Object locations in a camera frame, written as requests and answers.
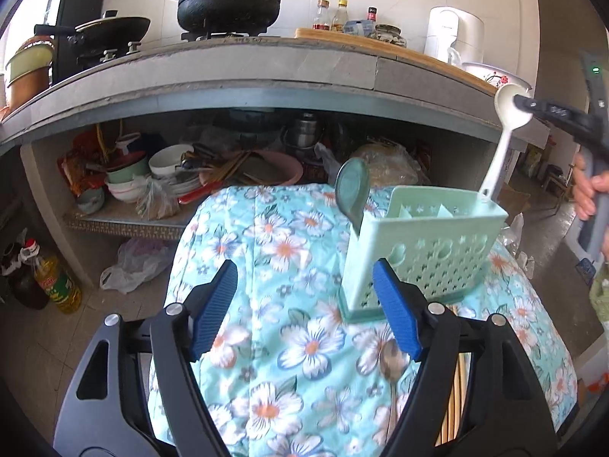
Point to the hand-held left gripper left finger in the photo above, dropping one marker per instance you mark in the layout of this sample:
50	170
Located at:
214	304

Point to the brown enamel pot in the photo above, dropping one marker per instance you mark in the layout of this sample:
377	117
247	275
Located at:
26	85

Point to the bag of flatbread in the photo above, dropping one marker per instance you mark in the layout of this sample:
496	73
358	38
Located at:
385	164

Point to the yellow cooking oil bottle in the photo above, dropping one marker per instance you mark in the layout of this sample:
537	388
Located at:
57	285

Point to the clear plastic bag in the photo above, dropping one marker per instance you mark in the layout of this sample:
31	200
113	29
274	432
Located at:
154	202

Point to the bundle of brown chopsticks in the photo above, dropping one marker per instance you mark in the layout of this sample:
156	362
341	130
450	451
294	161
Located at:
231	166

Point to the yellow cap sauce bottle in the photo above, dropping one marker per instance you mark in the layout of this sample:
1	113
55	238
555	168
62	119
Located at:
340	19

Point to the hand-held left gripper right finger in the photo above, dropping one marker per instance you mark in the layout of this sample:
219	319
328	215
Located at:
397	309

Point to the pink plastic basin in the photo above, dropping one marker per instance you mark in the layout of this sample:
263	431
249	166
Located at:
280	171

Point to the white box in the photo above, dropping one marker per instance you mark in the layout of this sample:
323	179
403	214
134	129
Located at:
594	366

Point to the green plastic utensil caddy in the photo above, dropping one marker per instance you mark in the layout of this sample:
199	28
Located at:
428	252

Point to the person's right hand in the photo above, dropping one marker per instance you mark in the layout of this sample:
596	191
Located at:
585	195

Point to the dark liquid bottle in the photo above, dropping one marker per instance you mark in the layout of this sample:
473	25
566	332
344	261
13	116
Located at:
24	281

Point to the cardboard box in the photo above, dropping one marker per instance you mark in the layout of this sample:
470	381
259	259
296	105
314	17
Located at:
516	197

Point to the wooden chair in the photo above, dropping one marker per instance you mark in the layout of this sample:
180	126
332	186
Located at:
559	181

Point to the gas stove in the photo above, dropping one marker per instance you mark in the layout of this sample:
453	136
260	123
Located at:
109	52

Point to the metal spoon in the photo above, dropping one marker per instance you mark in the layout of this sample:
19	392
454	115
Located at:
352	185
394	359

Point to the small grey bowl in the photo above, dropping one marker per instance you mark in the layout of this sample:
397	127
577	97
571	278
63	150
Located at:
90	200

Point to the white kitchen appliance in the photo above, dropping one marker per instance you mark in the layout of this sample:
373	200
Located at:
452	33

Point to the white plastic bag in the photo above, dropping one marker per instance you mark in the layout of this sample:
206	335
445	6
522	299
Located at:
133	266

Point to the red snack packets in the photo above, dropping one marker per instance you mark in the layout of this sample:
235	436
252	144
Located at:
76	166

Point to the floral quilted cloth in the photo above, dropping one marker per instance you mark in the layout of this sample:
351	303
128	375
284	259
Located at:
285	295

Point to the crumpled clear plastic wrap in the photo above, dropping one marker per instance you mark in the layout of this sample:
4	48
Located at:
521	247

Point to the concrete kitchen counter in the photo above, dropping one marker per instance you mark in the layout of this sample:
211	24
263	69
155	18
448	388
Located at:
214	74

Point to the black wok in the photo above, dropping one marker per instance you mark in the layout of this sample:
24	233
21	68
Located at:
114	26

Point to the green ceramic bowl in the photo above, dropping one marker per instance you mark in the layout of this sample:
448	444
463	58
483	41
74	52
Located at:
128	174

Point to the stacked steel pots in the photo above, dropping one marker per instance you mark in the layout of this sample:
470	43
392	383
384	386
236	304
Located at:
304	131

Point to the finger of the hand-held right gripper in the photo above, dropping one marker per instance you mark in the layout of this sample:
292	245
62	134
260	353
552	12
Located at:
552	112

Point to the white round plastic spoon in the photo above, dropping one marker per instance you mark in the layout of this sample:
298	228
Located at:
505	104

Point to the white ceramic bowl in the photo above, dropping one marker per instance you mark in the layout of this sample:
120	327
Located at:
169	162

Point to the glass pickle jar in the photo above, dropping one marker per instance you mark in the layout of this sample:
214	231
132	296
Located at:
391	35

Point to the black appliance panel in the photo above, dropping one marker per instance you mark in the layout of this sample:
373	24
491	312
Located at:
71	0

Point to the floral enamel basin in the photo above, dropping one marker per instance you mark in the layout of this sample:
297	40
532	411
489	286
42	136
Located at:
490	76

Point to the cream enamel pot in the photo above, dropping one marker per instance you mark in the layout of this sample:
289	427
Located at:
28	57

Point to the wooden cutting board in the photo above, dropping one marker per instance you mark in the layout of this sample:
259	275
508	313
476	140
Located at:
428	59

